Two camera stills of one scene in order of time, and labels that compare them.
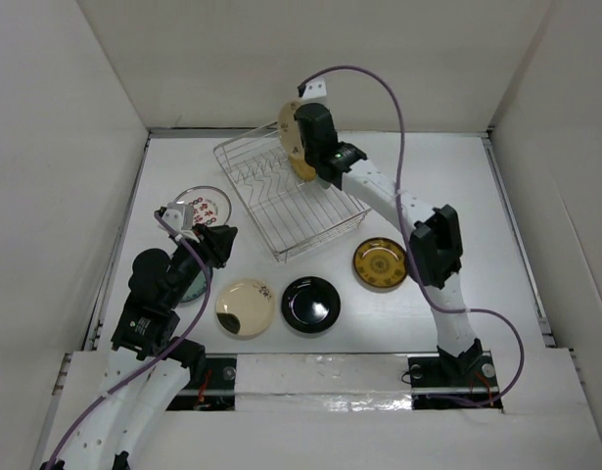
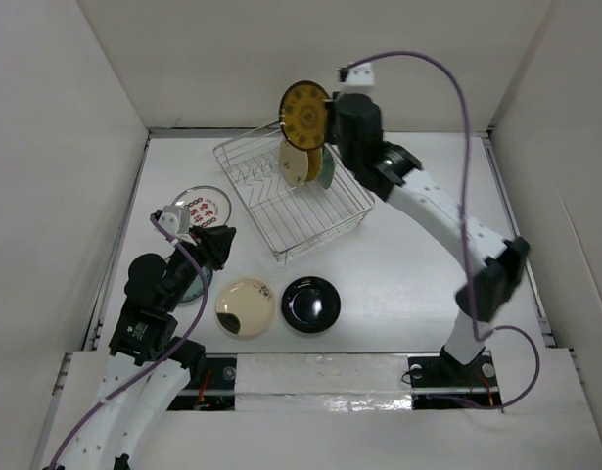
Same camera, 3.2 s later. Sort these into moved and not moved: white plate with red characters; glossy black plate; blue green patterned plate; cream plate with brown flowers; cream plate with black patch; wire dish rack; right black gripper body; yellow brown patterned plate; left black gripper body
Moved: cream plate with brown flowers; yellow brown patterned plate; right black gripper body
Not moved: white plate with red characters; cream plate with black patch; wire dish rack; blue green patterned plate; left black gripper body; glossy black plate
